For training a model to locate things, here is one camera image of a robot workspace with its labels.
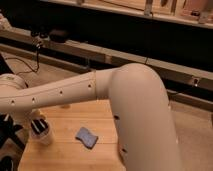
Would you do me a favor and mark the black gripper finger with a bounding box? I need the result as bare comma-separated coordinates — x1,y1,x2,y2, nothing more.
39,119,49,132
31,120,42,134

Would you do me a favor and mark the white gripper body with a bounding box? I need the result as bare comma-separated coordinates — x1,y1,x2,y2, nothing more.
11,109,46,129

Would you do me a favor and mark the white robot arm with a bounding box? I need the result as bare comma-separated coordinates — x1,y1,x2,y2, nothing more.
0,63,183,171

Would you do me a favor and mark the black office chair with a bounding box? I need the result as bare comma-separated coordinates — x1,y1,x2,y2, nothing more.
0,54,28,171

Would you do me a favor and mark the blue sponge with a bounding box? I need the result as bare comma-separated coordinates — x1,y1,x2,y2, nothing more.
75,127,98,149

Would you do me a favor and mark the orange ribbed bowl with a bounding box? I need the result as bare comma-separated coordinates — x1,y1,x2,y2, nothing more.
117,140,123,161

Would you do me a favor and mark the black cable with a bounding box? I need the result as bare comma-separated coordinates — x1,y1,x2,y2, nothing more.
3,41,43,76

